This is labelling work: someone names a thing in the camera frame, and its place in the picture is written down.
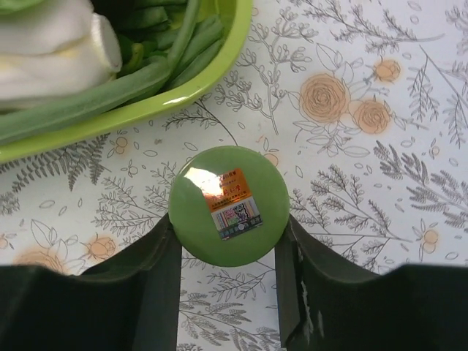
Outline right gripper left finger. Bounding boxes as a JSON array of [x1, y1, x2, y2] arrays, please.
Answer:
[[1, 216, 181, 350]]

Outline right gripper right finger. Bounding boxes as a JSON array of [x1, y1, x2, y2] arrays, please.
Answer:
[[275, 218, 467, 350]]

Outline bok choy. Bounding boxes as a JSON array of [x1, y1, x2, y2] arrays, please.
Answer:
[[1, 0, 123, 111]]

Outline green beans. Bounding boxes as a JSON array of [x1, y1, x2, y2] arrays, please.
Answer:
[[1, 1, 225, 145]]

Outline green plastic tray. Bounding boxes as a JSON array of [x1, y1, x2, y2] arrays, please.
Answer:
[[1, 1, 253, 163]]

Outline green pill bottle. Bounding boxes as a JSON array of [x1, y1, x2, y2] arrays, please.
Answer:
[[168, 146, 290, 267]]

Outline floral patterned table mat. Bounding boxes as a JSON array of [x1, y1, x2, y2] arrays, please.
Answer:
[[1, 1, 467, 350]]

